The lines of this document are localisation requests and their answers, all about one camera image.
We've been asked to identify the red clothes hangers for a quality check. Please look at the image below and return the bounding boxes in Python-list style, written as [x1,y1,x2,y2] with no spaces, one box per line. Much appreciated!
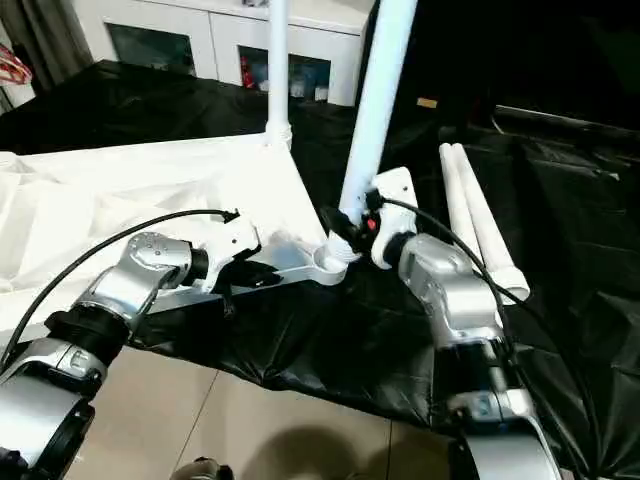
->
[0,45,33,89]

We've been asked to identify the white cabinet with glass doors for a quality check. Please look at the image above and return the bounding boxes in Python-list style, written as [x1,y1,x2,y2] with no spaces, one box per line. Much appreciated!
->
[72,0,377,107]

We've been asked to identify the black plastic mat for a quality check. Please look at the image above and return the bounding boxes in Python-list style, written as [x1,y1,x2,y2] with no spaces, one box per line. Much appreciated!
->
[0,60,640,480]

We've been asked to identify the large black screen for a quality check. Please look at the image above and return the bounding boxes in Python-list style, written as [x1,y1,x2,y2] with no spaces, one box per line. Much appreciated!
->
[385,0,640,126]

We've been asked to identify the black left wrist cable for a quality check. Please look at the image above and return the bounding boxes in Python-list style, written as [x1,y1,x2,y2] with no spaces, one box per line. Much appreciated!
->
[0,208,241,373]

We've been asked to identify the white plastic table top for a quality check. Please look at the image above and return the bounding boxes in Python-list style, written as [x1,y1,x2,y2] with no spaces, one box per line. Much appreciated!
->
[0,132,351,347]

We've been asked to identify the white plastic table leg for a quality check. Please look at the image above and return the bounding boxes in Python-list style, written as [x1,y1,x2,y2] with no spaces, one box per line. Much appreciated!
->
[438,143,503,293]
[338,0,419,234]
[264,0,294,150]
[450,143,531,304]

